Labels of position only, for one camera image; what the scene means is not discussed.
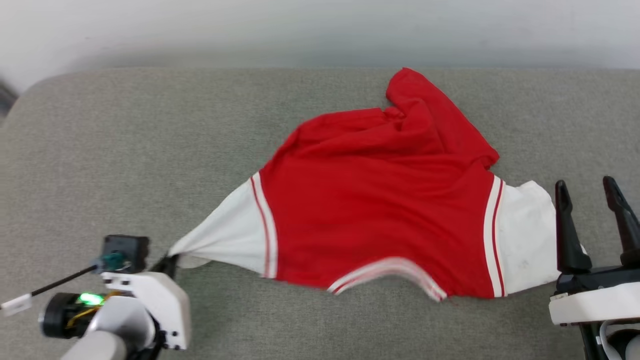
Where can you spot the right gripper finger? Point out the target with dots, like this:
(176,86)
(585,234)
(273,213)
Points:
(567,240)
(629,230)

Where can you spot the red and white jersey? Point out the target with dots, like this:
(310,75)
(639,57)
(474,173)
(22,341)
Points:
(375,210)

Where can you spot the grey metal rail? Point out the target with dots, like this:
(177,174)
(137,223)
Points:
(5,100)

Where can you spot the grey fabric sofa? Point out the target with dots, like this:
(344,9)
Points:
(100,150)

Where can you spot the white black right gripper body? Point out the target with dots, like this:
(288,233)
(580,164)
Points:
(595,300)

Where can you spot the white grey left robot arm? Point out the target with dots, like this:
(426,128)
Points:
(115,322)

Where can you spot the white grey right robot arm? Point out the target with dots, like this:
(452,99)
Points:
(631,347)

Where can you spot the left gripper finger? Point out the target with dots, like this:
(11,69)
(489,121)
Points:
(165,266)

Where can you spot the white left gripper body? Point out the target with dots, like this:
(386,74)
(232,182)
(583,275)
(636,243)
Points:
(160,297)

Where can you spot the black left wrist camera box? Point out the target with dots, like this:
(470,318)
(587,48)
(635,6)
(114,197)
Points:
(127,249)

